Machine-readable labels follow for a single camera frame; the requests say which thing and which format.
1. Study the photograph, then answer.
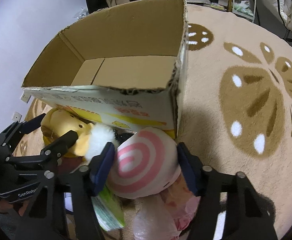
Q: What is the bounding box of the yellow bear plush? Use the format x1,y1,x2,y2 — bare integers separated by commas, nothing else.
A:
41,108,94,157

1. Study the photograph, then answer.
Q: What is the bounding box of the green tissue pack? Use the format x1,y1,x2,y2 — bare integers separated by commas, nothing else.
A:
91,186,125,231

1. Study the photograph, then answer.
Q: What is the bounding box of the pink swirl roll plush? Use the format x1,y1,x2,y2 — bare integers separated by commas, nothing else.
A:
106,127,181,199

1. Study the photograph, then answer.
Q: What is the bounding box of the open cardboard box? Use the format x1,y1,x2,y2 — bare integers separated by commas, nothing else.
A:
22,0,188,138

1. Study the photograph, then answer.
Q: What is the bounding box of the lower wall socket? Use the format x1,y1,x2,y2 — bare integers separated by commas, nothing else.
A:
12,112,22,122

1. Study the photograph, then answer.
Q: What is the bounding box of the wall socket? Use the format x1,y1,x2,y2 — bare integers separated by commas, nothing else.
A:
20,92,31,103
12,112,22,122

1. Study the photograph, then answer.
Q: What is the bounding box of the upper wall socket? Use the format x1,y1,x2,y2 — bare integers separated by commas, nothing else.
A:
20,92,31,103

